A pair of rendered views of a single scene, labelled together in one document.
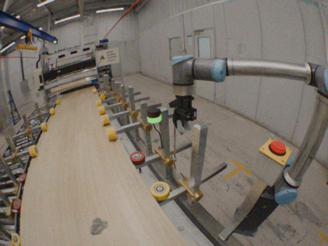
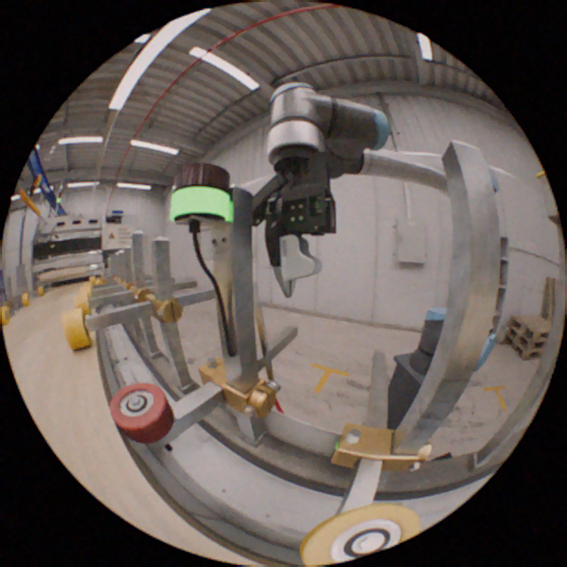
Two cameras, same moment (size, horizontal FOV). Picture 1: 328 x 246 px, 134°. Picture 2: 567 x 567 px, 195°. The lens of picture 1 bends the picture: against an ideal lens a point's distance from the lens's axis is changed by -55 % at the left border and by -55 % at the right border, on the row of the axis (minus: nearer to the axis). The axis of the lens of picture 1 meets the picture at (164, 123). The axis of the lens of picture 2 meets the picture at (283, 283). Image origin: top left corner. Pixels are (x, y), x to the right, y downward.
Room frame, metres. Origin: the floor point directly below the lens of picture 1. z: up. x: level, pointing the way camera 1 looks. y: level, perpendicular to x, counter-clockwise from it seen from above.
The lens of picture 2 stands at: (0.43, 0.06, 1.06)
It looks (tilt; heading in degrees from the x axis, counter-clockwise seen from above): 9 degrees down; 327
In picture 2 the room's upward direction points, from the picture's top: straight up
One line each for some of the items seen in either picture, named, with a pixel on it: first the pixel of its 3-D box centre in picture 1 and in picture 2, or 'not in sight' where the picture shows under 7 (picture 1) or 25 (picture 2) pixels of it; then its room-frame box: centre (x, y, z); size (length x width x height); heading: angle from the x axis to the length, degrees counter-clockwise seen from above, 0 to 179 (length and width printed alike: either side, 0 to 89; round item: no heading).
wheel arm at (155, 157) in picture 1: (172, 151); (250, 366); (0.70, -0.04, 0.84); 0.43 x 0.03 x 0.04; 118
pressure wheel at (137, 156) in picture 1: (138, 163); (153, 428); (0.60, 0.15, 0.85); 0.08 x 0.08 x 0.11
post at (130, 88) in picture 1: (133, 115); (142, 299); (1.08, 0.23, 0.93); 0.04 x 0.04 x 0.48; 28
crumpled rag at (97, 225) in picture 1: (95, 224); not in sight; (0.18, 0.26, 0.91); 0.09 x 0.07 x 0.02; 146
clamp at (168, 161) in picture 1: (163, 156); (234, 387); (0.65, 0.01, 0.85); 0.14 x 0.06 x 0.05; 28
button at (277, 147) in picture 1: (277, 148); not in sight; (0.18, -0.24, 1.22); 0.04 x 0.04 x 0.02
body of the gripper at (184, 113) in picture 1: (184, 107); (301, 196); (0.62, -0.10, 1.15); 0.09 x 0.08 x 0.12; 28
